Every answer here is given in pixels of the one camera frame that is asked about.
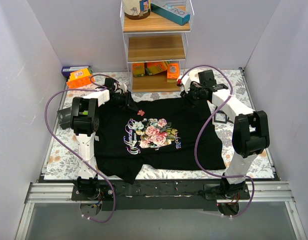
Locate black floral print t-shirt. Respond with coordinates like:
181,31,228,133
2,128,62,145
94,98,225,184

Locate white wire wooden shelf rack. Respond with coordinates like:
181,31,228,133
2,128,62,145
120,0,194,93

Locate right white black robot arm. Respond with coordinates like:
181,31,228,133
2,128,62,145
177,70,270,199

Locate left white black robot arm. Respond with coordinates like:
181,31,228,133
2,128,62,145
70,78,137,200

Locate orange card box on shelf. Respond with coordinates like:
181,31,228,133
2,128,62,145
167,62,180,83

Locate yellow green sponge pack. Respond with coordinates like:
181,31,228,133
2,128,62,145
132,62,145,77

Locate orange box on mat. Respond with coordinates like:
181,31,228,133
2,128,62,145
67,68,93,89

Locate black green product box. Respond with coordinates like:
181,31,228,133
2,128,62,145
57,107,72,130

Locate teal rectangular box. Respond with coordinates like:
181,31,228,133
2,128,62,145
151,0,190,25

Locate floral patterned table mat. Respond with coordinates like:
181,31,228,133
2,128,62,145
42,69,274,181

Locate cream brown cartoon canister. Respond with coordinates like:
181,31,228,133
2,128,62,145
122,0,151,20

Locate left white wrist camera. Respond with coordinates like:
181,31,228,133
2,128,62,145
117,82,127,93

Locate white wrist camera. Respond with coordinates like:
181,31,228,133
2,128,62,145
176,75,196,92
117,82,127,93

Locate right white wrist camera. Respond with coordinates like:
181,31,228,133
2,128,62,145
176,75,196,92

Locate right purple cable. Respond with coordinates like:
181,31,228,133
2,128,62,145
180,64,255,219

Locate purple cable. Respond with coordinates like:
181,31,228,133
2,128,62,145
180,64,255,219
45,73,117,223

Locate black frame left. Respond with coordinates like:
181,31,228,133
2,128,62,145
213,111,228,124

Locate purple box at wall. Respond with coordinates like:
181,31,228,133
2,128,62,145
61,65,93,78

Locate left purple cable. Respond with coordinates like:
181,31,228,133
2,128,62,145
45,73,117,223

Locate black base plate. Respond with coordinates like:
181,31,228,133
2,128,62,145
71,179,251,211

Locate aluminium rail frame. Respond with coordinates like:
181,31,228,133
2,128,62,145
16,180,306,240

